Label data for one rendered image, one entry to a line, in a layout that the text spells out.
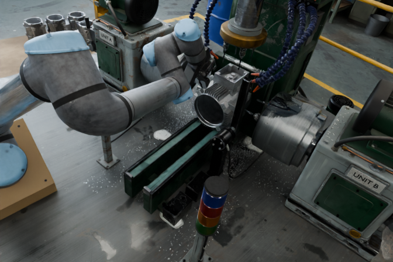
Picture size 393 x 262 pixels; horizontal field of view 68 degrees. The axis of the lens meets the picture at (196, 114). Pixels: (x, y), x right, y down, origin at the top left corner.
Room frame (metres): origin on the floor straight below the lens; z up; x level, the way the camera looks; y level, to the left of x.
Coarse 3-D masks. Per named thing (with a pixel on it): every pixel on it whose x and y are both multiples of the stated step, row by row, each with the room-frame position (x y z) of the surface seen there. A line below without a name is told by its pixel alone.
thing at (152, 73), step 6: (162, 36) 1.29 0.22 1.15; (144, 60) 1.15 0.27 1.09; (180, 60) 1.11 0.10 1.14; (186, 60) 1.13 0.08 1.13; (144, 66) 1.14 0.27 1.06; (150, 66) 1.13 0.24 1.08; (156, 66) 1.11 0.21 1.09; (186, 66) 1.14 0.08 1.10; (144, 72) 1.14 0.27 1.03; (150, 72) 1.12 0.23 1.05; (156, 72) 1.10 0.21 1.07; (150, 78) 1.12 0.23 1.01; (156, 78) 1.10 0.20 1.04
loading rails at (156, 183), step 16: (192, 128) 0.94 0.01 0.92; (208, 128) 1.04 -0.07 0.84; (160, 144) 0.80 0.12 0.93; (176, 144) 0.83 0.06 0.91; (192, 144) 0.94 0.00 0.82; (208, 144) 0.85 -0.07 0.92; (144, 160) 0.72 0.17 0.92; (160, 160) 0.75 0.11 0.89; (192, 160) 0.76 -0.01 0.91; (208, 160) 0.86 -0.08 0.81; (128, 176) 0.63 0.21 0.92; (144, 176) 0.68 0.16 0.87; (160, 176) 0.66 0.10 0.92; (176, 176) 0.68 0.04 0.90; (192, 176) 0.76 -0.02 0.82; (128, 192) 0.64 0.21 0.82; (144, 192) 0.59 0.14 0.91; (160, 192) 0.61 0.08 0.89; (144, 208) 0.59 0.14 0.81; (160, 208) 0.59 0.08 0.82
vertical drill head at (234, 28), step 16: (240, 0) 1.06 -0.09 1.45; (256, 0) 1.04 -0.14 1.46; (240, 16) 1.05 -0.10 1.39; (256, 16) 1.05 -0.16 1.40; (224, 32) 1.03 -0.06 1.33; (240, 32) 1.02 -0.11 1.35; (256, 32) 1.03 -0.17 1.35; (224, 48) 1.05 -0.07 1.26; (240, 48) 1.01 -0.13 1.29; (256, 48) 1.09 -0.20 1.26
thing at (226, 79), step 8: (232, 64) 1.13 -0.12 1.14; (216, 72) 1.05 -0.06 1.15; (224, 72) 1.11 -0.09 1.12; (232, 72) 1.12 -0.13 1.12; (240, 72) 1.11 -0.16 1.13; (248, 72) 1.09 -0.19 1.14; (216, 80) 1.04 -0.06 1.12; (224, 80) 1.02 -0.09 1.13; (232, 80) 1.01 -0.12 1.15; (240, 80) 1.03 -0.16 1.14; (232, 88) 0.99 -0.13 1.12
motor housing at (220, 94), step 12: (216, 84) 1.03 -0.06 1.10; (204, 96) 1.05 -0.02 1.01; (216, 96) 0.95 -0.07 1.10; (228, 96) 0.98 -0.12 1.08; (192, 108) 1.00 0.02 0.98; (204, 108) 1.03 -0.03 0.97; (216, 108) 1.06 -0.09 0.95; (228, 108) 0.94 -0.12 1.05; (204, 120) 0.97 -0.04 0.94; (216, 120) 0.98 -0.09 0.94; (228, 120) 0.91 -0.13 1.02
